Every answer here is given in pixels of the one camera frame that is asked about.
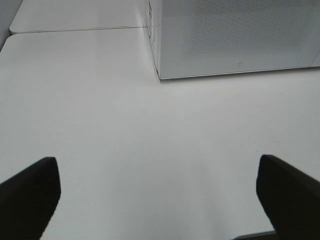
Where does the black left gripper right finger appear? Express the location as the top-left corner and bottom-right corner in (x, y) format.
(256, 154), (320, 240)

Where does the white microwave door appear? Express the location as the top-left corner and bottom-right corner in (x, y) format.
(149, 0), (320, 79)

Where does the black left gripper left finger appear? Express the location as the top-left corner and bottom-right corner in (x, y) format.
(0, 157), (61, 240)

